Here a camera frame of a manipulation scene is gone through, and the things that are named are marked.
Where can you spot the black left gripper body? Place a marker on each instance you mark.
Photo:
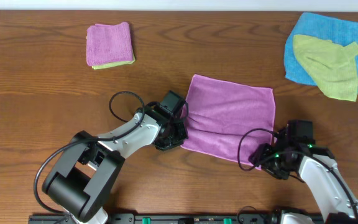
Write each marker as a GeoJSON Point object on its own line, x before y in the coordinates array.
{"type": "Point", "coordinates": [176, 136]}

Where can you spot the folded green cloth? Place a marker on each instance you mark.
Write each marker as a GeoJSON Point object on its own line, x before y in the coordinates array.
{"type": "Point", "coordinates": [113, 64]}

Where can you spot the folded purple cloth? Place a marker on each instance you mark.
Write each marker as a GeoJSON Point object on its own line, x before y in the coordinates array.
{"type": "Point", "coordinates": [108, 43]}

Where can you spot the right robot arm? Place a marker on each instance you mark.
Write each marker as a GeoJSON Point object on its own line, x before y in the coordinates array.
{"type": "Point", "coordinates": [318, 169]}

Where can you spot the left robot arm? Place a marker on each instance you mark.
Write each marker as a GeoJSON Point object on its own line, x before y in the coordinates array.
{"type": "Point", "coordinates": [87, 168]}

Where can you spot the crumpled green cloth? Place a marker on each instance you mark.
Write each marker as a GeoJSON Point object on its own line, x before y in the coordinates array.
{"type": "Point", "coordinates": [331, 66]}

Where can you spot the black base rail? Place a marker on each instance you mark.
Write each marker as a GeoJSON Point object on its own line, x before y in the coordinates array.
{"type": "Point", "coordinates": [128, 218]}

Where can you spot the purple microfiber cloth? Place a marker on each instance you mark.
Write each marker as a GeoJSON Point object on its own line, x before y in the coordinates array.
{"type": "Point", "coordinates": [228, 120]}

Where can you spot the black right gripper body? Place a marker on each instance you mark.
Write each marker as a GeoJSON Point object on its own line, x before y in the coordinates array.
{"type": "Point", "coordinates": [270, 163]}

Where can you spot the blue microfiber cloth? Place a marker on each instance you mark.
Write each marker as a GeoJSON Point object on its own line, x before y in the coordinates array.
{"type": "Point", "coordinates": [323, 27]}

